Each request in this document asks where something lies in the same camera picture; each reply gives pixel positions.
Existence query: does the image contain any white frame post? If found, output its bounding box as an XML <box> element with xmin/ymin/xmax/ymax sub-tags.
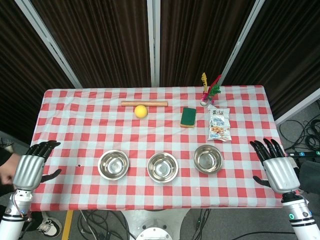
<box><xmin>221</xmin><ymin>0</ymin><xmax>266</xmax><ymax>86</ymax></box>
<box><xmin>146</xmin><ymin>0</ymin><xmax>161</xmax><ymax>88</ymax></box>
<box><xmin>274</xmin><ymin>87</ymin><xmax>320</xmax><ymax>126</ymax></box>
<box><xmin>14</xmin><ymin>0</ymin><xmax>83</xmax><ymax>88</ymax></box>

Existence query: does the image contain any stainless steel bowl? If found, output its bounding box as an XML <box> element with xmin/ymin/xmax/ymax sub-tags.
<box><xmin>192</xmin><ymin>144</ymin><xmax>225</xmax><ymax>175</ymax></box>
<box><xmin>146</xmin><ymin>152</ymin><xmax>180</xmax><ymax>184</ymax></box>
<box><xmin>97</xmin><ymin>149</ymin><xmax>130</xmax><ymax>180</ymax></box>

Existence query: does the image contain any person forearm black sleeve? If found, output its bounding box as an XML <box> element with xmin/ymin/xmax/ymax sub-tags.
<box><xmin>0</xmin><ymin>147</ymin><xmax>21</xmax><ymax>187</ymax></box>

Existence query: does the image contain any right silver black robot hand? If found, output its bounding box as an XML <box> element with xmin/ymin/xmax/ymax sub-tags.
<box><xmin>249</xmin><ymin>138</ymin><xmax>301</xmax><ymax>194</ymax></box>

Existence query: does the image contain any white snack bag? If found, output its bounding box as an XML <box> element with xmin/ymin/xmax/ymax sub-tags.
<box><xmin>206</xmin><ymin>104</ymin><xmax>232</xmax><ymax>143</ymax></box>

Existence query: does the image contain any black cable bundle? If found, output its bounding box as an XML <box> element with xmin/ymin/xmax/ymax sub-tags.
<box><xmin>77</xmin><ymin>209</ymin><xmax>136</xmax><ymax>240</ymax></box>
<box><xmin>278</xmin><ymin>119</ymin><xmax>320</xmax><ymax>153</ymax></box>
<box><xmin>192</xmin><ymin>208</ymin><xmax>218</xmax><ymax>240</ymax></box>

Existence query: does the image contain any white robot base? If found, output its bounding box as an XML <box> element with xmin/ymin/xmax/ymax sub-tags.
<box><xmin>135</xmin><ymin>219</ymin><xmax>173</xmax><ymax>240</ymax></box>

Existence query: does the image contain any wooden rolling pin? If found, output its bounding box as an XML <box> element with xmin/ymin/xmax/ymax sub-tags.
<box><xmin>120</xmin><ymin>100</ymin><xmax>169</xmax><ymax>108</ymax></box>

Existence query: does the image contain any dark brown curtain panel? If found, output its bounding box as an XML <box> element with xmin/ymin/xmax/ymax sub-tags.
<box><xmin>159</xmin><ymin>0</ymin><xmax>257</xmax><ymax>87</ymax></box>
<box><xmin>0</xmin><ymin>0</ymin><xmax>76</xmax><ymax>145</ymax></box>
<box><xmin>31</xmin><ymin>0</ymin><xmax>152</xmax><ymax>88</ymax></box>
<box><xmin>224</xmin><ymin>0</ymin><xmax>320</xmax><ymax>113</ymax></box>

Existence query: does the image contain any red white checkered tablecloth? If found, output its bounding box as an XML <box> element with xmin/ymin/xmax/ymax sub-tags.
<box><xmin>29</xmin><ymin>84</ymin><xmax>292</xmax><ymax>211</ymax></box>

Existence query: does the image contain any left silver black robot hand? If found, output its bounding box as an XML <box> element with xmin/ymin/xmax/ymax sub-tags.
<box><xmin>12</xmin><ymin>140</ymin><xmax>62</xmax><ymax>191</ymax></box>

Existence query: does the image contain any colourful feather shuttlecock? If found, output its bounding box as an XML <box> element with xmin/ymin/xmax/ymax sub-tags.
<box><xmin>199</xmin><ymin>72</ymin><xmax>222</xmax><ymax>107</ymax></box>

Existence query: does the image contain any yellow ball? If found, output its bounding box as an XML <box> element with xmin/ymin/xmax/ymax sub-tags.
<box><xmin>134</xmin><ymin>105</ymin><xmax>149</xmax><ymax>119</ymax></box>

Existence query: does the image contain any black white sneaker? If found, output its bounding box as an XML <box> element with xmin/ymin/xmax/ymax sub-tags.
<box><xmin>37</xmin><ymin>217</ymin><xmax>63</xmax><ymax>238</ymax></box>

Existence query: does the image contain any green yellow sponge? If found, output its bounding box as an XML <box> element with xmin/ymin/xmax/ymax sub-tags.
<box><xmin>179</xmin><ymin>107</ymin><xmax>197</xmax><ymax>129</ymax></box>

